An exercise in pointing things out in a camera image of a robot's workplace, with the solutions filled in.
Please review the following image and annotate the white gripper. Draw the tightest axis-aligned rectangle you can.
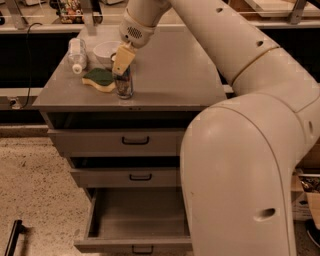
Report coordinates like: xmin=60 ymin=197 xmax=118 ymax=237
xmin=112 ymin=10 xmax=155 ymax=76

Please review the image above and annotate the redbull can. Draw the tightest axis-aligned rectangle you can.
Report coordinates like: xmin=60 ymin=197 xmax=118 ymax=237
xmin=113 ymin=67 xmax=133 ymax=99

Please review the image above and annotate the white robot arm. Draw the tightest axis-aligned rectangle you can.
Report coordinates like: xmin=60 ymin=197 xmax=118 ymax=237
xmin=113 ymin=0 xmax=320 ymax=256

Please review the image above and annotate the grey drawer cabinet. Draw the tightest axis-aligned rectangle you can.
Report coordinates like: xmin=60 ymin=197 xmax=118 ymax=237
xmin=32 ymin=25 xmax=228 ymax=201

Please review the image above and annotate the top grey drawer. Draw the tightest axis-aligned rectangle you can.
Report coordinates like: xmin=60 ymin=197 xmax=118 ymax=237
xmin=48 ymin=129 xmax=184 ymax=157

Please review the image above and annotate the grey drawer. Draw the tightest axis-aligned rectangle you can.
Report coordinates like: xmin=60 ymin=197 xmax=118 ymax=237
xmin=48 ymin=129 xmax=184 ymax=157
xmin=70 ymin=167 xmax=181 ymax=188
xmin=74 ymin=187 xmax=192 ymax=256

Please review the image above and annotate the middle grey drawer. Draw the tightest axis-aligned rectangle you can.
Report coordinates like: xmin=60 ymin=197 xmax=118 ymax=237
xmin=70 ymin=167 xmax=181 ymax=188

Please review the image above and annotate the bottom grey drawer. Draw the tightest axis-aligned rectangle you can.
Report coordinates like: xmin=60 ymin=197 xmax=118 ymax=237
xmin=74 ymin=187 xmax=192 ymax=256

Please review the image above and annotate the white bowl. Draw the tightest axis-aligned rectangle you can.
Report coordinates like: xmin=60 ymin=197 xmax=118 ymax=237
xmin=93 ymin=41 xmax=121 ymax=69

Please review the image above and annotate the green yellow sponge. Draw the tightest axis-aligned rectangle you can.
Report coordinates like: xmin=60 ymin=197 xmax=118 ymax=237
xmin=82 ymin=68 xmax=115 ymax=93

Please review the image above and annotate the clear plastic bottle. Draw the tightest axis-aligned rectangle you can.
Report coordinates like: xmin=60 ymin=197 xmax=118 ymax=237
xmin=67 ymin=38 xmax=87 ymax=74

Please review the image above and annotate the colourful snack rack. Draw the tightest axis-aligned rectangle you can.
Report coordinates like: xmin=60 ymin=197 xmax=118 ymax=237
xmin=57 ymin=0 xmax=83 ymax=24

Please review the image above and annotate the black bar on floor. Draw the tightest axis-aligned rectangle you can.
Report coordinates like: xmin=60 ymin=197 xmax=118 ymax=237
xmin=4 ymin=219 xmax=26 ymax=256

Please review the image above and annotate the cardboard box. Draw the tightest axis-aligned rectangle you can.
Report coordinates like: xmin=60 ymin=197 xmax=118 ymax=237
xmin=291 ymin=143 xmax=320 ymax=223

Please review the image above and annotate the black shoe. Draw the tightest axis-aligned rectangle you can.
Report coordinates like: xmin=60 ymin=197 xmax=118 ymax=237
xmin=305 ymin=219 xmax=320 ymax=248

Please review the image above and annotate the black wall cable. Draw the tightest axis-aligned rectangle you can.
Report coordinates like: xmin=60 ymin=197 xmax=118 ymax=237
xmin=19 ymin=22 xmax=44 ymax=110

